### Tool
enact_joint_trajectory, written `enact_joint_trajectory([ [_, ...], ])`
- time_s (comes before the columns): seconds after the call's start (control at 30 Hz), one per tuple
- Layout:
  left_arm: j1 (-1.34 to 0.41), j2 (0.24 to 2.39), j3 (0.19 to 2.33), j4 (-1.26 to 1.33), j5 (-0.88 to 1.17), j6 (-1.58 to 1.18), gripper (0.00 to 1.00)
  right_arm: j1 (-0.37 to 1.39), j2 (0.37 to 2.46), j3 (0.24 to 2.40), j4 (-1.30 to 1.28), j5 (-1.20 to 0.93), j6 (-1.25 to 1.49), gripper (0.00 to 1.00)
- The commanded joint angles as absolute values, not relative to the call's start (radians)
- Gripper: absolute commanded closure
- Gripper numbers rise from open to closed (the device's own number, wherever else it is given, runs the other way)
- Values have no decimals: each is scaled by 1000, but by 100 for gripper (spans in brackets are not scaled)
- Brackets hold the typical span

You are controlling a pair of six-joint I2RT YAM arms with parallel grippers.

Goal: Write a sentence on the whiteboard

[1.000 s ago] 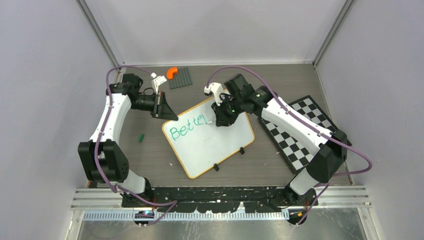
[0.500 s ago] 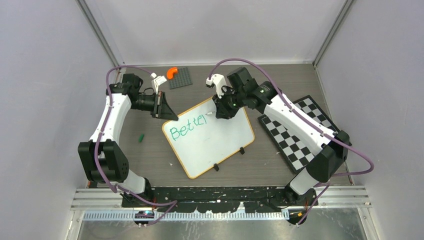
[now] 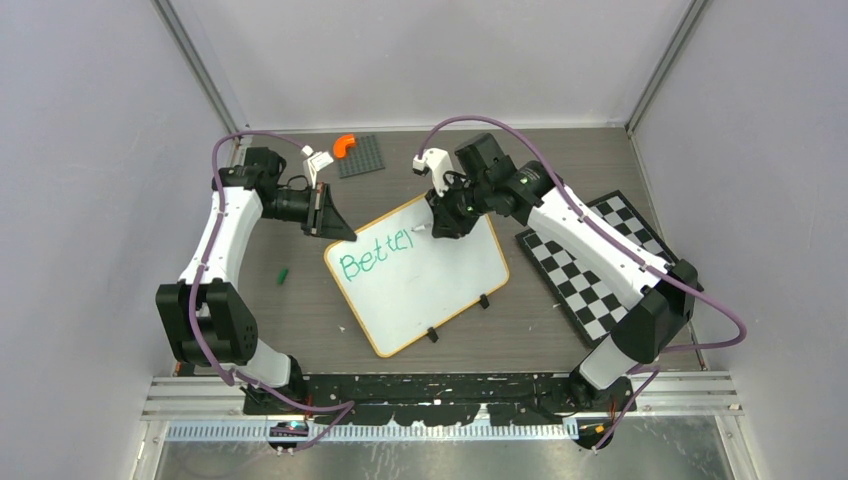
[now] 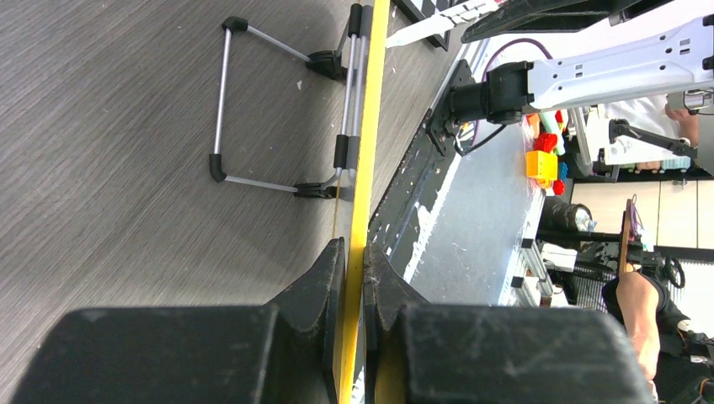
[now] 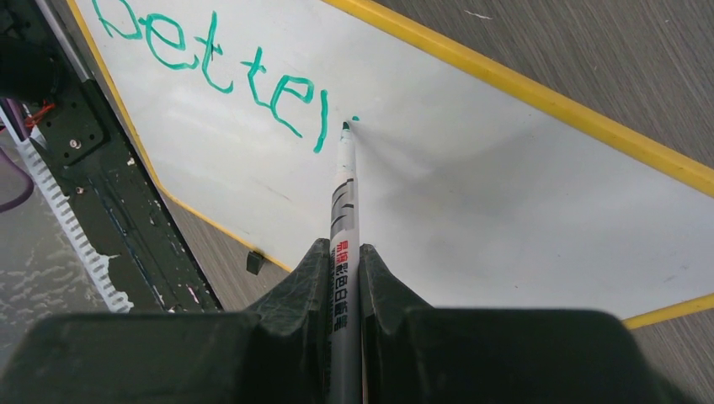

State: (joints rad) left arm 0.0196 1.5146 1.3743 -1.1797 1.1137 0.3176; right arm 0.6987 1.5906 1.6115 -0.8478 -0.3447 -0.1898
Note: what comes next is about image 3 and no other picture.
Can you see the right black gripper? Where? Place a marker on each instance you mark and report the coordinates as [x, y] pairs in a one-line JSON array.
[[446, 223]]

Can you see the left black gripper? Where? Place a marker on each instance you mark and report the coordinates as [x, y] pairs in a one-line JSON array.
[[324, 218]]

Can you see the green marker cap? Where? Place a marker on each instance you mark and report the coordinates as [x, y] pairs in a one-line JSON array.
[[282, 275]]

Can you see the yellow framed whiteboard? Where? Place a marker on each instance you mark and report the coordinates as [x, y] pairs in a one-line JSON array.
[[400, 285]]

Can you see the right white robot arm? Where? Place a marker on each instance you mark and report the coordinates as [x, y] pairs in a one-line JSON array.
[[658, 296]]

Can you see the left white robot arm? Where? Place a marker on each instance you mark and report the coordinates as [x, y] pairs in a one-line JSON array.
[[206, 321]]

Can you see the grey studded baseplate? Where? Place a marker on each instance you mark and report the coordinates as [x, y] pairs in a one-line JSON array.
[[363, 155]]

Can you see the orange curved block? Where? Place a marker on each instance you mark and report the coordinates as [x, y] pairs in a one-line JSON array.
[[343, 145]]

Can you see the black white checkerboard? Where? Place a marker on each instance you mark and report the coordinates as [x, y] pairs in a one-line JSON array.
[[581, 283]]

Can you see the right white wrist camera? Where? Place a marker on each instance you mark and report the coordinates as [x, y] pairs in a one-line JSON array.
[[436, 163]]

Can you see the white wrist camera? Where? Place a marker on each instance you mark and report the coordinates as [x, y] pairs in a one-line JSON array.
[[436, 163], [314, 161]]

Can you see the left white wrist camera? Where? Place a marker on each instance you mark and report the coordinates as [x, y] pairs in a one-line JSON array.
[[314, 161]]

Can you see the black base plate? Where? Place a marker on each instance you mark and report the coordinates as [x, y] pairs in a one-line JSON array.
[[455, 399]]

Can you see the aluminium rail frame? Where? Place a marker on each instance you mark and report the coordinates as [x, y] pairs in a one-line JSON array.
[[222, 402]]

